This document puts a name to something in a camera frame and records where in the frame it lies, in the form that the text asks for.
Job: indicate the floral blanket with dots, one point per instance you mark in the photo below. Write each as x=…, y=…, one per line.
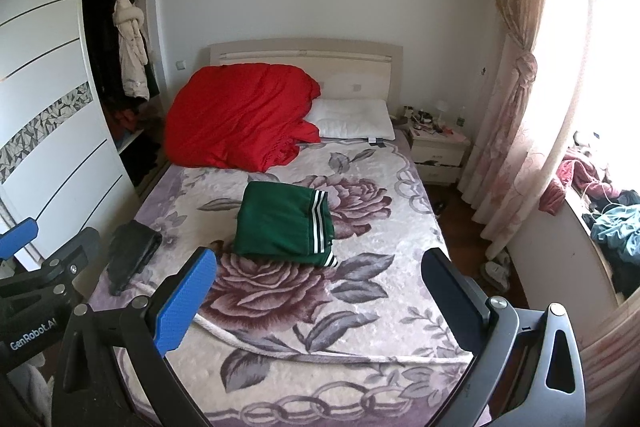
x=300, y=307

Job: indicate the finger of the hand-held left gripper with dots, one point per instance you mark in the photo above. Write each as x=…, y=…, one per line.
x=75, y=252
x=20, y=237

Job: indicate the red clothes pile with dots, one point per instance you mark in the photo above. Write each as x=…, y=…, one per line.
x=125, y=117

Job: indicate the red duvet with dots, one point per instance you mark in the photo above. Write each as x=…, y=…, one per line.
x=235, y=117

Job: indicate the beige bed headboard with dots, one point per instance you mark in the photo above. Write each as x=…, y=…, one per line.
x=300, y=49

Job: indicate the white wardrobe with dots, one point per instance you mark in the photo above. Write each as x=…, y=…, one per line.
x=45, y=57

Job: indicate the black cloth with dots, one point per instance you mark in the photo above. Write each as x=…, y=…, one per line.
x=631, y=274

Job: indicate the clutter of small toiletries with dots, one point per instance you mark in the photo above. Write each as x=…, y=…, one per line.
x=427, y=122

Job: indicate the dark slipper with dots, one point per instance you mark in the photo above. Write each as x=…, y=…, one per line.
x=440, y=207

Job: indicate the maroon cloth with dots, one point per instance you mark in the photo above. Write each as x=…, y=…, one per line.
x=575, y=172

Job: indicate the dark folded garment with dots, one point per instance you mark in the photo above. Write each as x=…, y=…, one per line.
x=132, y=252

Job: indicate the white pillow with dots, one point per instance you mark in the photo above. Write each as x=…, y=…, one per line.
x=350, y=119

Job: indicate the bright window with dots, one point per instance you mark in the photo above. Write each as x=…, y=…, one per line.
x=615, y=57

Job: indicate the teal cloth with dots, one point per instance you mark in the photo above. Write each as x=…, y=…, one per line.
x=617, y=227

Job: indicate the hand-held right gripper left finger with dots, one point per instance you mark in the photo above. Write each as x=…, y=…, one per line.
x=185, y=297

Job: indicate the dark clothes pile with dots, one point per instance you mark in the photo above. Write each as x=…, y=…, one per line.
x=142, y=157

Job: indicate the small white table lamp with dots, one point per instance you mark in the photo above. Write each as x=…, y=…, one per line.
x=441, y=108

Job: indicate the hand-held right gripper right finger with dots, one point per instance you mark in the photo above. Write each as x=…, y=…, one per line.
x=452, y=302

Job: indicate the pink floral curtain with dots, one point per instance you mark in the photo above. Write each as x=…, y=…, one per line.
x=515, y=82

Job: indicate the light fabric pile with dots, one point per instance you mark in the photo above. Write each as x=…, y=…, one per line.
x=32, y=392

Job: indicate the white nightstand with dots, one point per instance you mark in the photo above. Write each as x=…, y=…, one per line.
x=435, y=152

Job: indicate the white shoes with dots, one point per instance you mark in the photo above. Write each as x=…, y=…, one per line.
x=497, y=269

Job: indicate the beige hanging coat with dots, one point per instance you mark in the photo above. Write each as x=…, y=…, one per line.
x=131, y=47

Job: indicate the green and white jacket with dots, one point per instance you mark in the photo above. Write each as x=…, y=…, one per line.
x=280, y=222

